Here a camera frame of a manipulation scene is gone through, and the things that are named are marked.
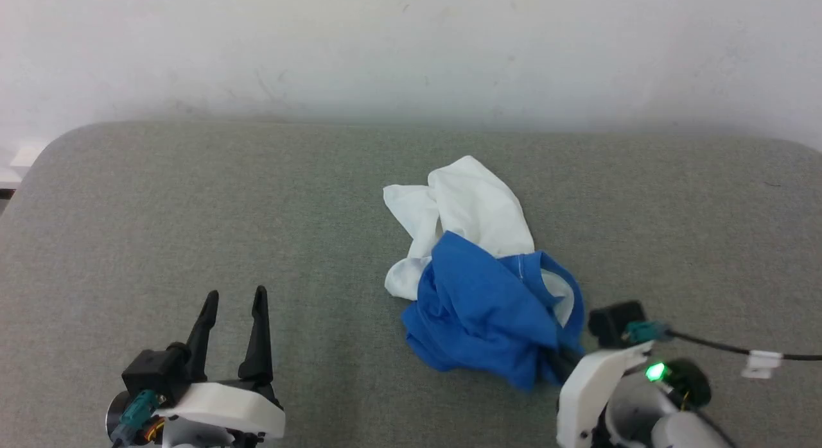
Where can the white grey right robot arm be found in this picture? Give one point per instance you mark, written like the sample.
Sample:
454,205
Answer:
681,429

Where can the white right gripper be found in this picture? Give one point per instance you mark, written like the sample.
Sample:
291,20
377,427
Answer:
587,390

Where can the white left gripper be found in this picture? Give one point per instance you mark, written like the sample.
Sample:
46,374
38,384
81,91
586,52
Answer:
225,403

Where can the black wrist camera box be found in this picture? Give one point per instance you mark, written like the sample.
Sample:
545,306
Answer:
613,321
154,371

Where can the white box beside sofa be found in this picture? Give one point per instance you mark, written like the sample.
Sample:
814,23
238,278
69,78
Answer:
26,156

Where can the white and blue garment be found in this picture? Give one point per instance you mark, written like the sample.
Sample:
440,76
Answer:
478,300

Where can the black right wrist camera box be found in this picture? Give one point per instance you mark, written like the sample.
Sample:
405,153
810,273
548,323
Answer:
613,321

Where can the grey fabric sofa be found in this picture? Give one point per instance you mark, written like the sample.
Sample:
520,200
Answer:
192,210

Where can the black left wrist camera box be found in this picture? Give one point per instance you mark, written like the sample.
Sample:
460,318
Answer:
154,371

